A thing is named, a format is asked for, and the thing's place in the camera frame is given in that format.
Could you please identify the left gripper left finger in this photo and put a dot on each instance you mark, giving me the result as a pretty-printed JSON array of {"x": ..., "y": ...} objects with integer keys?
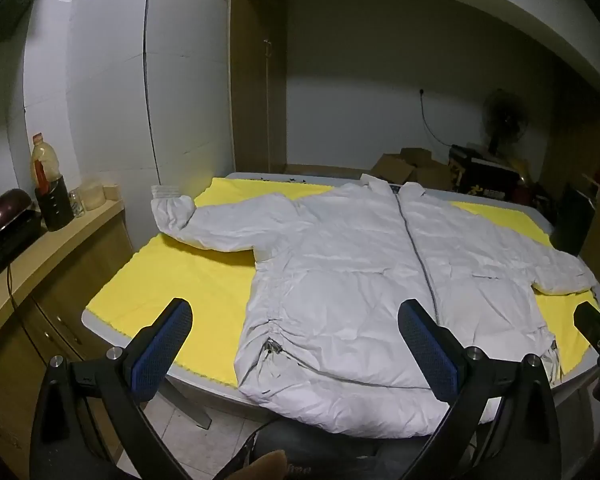
[{"x": 65, "y": 440}]

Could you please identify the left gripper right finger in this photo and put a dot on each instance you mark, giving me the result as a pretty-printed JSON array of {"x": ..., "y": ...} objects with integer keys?
[{"x": 501, "y": 422}]

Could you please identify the white puffer jacket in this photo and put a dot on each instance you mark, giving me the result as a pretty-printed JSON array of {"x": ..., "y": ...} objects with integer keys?
[{"x": 321, "y": 342}]

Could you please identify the wooden side cabinet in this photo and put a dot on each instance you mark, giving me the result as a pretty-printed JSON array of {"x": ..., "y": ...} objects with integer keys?
[{"x": 42, "y": 297}]

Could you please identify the yellow towel mat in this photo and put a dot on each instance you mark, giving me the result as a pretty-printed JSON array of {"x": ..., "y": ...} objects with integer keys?
[{"x": 217, "y": 285}]

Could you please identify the black yellow box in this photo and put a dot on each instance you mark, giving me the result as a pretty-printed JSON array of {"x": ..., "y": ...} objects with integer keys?
[{"x": 475, "y": 175}]

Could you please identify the dark rice cooker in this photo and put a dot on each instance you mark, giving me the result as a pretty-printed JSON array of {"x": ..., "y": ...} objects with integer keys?
[{"x": 20, "y": 225}]

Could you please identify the white plastic jar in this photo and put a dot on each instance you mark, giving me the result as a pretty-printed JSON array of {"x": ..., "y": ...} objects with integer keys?
[{"x": 92, "y": 194}]

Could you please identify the black floor fan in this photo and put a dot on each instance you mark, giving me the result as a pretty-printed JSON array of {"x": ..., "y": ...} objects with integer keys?
[{"x": 505, "y": 121}]

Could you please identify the cardboard boxes on floor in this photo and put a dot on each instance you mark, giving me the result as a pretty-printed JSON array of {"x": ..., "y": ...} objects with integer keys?
[{"x": 413, "y": 165}]

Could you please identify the oil bottle orange cap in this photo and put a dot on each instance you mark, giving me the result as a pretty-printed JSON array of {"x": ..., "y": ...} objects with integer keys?
[{"x": 45, "y": 167}]

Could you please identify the wooden wardrobe door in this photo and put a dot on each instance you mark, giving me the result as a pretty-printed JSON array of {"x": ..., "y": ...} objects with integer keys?
[{"x": 257, "y": 78}]

